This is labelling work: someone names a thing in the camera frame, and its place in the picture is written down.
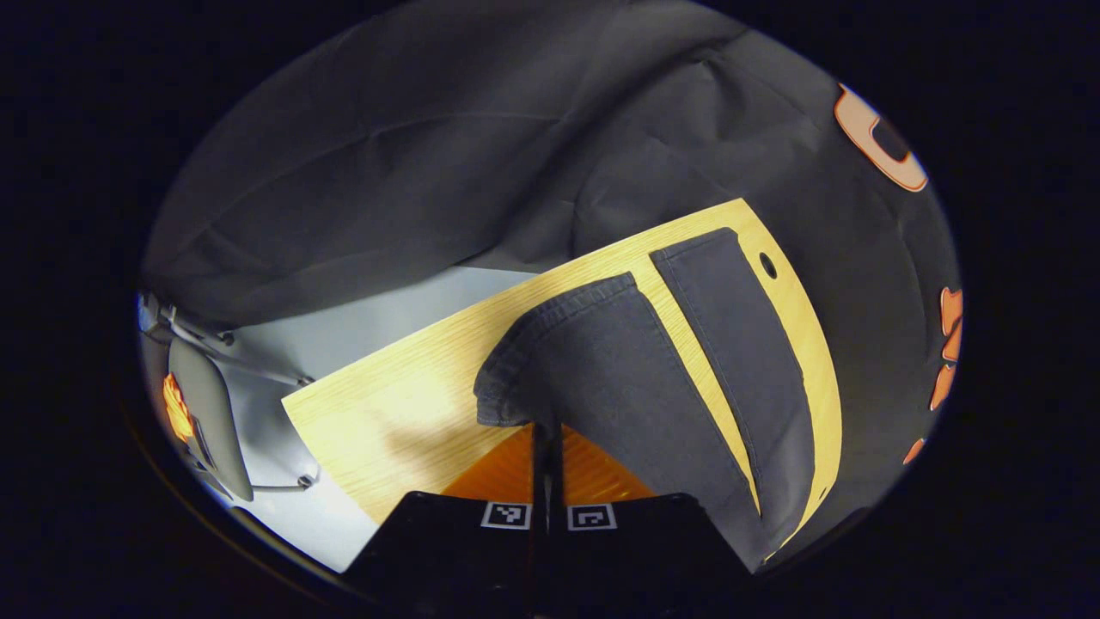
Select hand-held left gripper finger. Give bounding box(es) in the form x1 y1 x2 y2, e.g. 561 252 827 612
548 421 755 619
342 420 549 619

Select small orange object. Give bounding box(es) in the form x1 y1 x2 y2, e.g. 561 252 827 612
162 371 197 444

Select dark grey jeans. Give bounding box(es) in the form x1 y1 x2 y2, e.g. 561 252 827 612
473 226 830 573

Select grey metal-frame chair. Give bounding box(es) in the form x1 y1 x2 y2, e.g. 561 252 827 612
137 291 321 504

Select black backdrop cloth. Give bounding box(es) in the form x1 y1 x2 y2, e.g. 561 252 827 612
140 0 963 568

